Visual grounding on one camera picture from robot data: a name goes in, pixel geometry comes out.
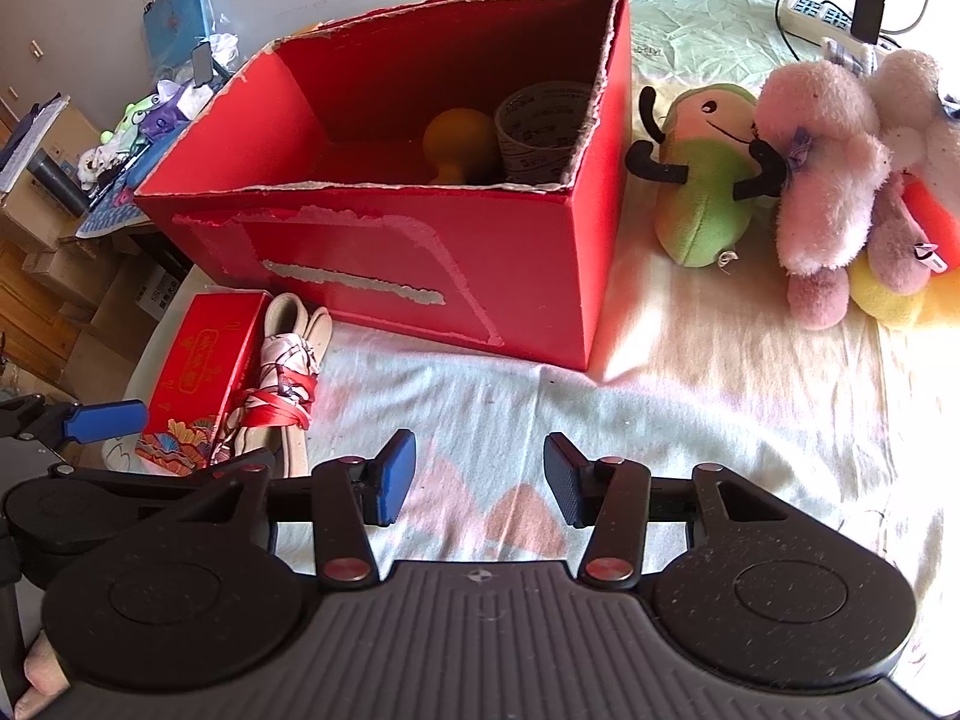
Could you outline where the orange gourd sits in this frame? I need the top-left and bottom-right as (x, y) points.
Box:
(423, 107), (500, 185)

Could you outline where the left hand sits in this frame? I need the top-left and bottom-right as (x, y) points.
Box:
(13, 631), (70, 720)

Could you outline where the small red gift box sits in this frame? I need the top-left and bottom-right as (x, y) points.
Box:
(135, 289), (270, 476)

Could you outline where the cluttered cardboard boxes pile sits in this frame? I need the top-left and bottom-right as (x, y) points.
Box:
(0, 32), (243, 407)

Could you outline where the large red cardboard box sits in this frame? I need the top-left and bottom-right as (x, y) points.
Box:
(135, 0), (631, 371)

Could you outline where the green bean plush toy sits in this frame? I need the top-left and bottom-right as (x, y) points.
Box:
(625, 83), (788, 268)

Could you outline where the brown tape roll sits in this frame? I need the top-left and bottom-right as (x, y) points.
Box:
(494, 82), (592, 185)

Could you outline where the yellow plush toy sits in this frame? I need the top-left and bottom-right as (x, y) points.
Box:
(848, 174), (958, 330)

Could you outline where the blue plastic bag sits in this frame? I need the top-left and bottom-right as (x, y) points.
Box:
(142, 0), (217, 76)

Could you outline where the pink plush dog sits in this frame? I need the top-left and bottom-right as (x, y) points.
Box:
(755, 49), (958, 330)

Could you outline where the white power strip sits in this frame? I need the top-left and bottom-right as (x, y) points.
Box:
(778, 0), (893, 65)

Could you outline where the black charger with cable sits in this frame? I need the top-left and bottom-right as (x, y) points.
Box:
(773, 0), (931, 62)

